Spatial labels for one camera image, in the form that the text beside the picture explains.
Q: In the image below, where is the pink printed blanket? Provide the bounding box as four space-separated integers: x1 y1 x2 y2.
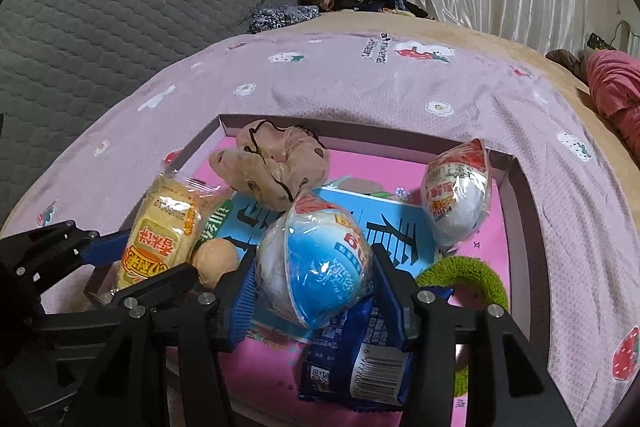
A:
0 32 640 427

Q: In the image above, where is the beige dotted hair scrunchie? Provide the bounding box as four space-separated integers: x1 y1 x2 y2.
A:
209 119 332 212

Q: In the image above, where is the yellow snack cake packet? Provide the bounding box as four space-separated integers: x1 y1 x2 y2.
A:
115 172 236 293

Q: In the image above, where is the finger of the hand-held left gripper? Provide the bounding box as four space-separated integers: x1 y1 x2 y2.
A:
0 219 132 293
30 263 199 333

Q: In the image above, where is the brown fuzzy cloth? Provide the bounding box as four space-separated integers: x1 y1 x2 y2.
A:
545 48 593 82

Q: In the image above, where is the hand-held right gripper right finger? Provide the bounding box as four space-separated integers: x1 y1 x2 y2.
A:
371 246 578 427

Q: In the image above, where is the blue patterned cloth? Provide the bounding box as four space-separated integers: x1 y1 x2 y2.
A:
248 5 321 34

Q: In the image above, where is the grey quilted headboard cover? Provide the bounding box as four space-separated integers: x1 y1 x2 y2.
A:
0 0 298 228

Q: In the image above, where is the blue snack packet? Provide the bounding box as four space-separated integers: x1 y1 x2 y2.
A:
297 292 418 410

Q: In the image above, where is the dark bag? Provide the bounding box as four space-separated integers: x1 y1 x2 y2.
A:
586 32 618 52

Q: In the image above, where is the green fuzzy hair ring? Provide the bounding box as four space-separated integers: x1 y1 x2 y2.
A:
415 256 511 403

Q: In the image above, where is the pink duvet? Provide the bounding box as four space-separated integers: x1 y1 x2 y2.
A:
585 49 640 148

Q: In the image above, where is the walnut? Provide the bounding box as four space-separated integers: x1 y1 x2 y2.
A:
191 239 240 288

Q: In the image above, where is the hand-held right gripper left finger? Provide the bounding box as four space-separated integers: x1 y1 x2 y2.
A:
100 249 261 427

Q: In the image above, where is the shallow dark cardboard box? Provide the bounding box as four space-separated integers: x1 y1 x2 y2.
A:
82 113 551 427

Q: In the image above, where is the red and white toy egg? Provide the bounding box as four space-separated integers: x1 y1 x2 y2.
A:
420 138 493 250

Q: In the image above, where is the blue and white toy egg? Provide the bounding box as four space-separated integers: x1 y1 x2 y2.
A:
256 189 375 330

